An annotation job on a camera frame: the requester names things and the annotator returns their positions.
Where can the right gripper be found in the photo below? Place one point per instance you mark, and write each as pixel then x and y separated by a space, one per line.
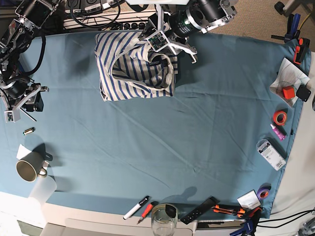
pixel 33 105

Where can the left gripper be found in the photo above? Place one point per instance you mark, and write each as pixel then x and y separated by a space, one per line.
pixel 178 44

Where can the blue white striped T-shirt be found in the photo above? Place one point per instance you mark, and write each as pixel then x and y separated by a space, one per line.
pixel 129 68

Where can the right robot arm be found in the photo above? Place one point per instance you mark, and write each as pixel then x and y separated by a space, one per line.
pixel 17 89

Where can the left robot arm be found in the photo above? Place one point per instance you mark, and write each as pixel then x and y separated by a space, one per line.
pixel 200 16

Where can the black allen key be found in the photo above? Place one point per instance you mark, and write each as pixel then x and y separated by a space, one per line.
pixel 28 115

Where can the small brass cylinder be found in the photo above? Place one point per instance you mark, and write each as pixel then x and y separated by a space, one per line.
pixel 28 131

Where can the white paper note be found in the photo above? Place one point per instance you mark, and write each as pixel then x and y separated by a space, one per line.
pixel 22 152

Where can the grey ceramic mug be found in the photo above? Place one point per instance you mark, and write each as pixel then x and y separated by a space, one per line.
pixel 30 167

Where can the translucent plastic cup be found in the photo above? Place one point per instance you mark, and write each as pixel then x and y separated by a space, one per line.
pixel 43 189

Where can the white printed paper sheet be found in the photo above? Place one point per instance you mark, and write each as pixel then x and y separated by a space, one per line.
pixel 288 75

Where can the teal table cloth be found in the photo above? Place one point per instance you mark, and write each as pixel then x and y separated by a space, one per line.
pixel 201 142

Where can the blue black bar clamp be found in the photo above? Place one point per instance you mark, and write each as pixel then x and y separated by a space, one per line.
pixel 292 29

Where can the red cube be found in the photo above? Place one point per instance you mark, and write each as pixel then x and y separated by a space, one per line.
pixel 288 92

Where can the black orange clamp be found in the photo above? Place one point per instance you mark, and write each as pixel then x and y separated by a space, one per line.
pixel 300 50

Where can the red tape roll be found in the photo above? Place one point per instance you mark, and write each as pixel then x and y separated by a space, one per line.
pixel 280 117

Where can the pink glue tube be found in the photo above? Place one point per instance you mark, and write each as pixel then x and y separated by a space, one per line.
pixel 278 132

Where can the clear plastic screw box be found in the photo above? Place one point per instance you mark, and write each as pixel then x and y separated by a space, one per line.
pixel 270 154

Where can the white black marker pen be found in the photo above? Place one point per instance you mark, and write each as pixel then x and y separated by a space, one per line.
pixel 132 211

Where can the black remote control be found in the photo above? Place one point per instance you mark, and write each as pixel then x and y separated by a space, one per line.
pixel 199 210

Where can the purple tape roll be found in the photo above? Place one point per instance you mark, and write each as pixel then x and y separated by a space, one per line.
pixel 263 192

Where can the white card box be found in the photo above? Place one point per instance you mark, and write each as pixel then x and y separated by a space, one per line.
pixel 249 200

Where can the orange black utility knife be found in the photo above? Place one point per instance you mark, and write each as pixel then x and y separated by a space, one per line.
pixel 228 209

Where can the clear drinking glass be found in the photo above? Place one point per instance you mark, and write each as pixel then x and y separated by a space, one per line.
pixel 164 219

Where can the blue black spring clamp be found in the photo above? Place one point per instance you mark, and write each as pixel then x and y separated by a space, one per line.
pixel 250 225

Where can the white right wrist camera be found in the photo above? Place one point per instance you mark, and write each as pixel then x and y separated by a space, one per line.
pixel 12 112

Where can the black square mount plate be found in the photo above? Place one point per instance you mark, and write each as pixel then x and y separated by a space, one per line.
pixel 303 93

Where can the red handled screwdriver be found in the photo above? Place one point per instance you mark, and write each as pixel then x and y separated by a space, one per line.
pixel 148 209

